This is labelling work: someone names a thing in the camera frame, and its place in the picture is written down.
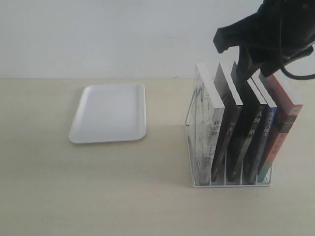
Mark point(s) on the black book white title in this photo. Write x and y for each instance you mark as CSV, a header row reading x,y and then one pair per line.
x,y
252,110

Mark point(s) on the white grey book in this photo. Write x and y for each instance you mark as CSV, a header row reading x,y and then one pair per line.
x,y
209,113

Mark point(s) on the dark brown book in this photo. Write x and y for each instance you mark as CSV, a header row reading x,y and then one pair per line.
x,y
232,109

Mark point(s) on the white wire book rack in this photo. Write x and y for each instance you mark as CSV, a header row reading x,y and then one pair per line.
x,y
191,139

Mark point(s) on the white rectangular tray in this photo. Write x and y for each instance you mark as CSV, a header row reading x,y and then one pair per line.
x,y
110,113

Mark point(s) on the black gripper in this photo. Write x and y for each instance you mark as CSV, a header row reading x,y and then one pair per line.
x,y
280,32

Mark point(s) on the blue moon book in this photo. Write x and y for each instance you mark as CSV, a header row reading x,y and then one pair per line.
x,y
263,129

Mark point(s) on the red orange book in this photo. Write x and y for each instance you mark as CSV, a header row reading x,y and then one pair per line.
x,y
289,106

